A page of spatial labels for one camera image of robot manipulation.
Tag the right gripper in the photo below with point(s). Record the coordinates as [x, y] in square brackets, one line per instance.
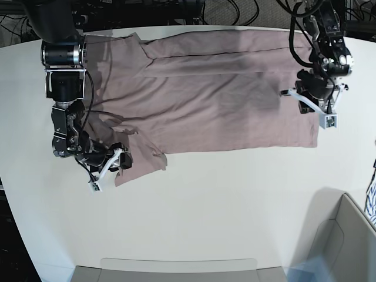
[94, 155]

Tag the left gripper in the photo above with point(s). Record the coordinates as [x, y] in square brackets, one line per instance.
[320, 91]

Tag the pink T-shirt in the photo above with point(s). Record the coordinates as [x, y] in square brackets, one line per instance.
[202, 91]

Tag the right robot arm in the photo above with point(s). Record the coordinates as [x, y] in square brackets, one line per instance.
[63, 50]

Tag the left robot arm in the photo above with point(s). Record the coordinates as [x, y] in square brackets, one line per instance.
[329, 54]

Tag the blue white patterned cloth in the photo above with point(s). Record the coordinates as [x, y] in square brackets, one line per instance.
[370, 200]

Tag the grey cardboard box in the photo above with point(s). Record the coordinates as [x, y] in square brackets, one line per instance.
[343, 248]

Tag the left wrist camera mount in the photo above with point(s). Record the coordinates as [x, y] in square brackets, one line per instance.
[326, 108]

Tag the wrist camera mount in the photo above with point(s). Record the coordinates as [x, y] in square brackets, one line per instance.
[326, 108]
[95, 184]

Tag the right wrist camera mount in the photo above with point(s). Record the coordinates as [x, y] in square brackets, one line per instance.
[95, 184]

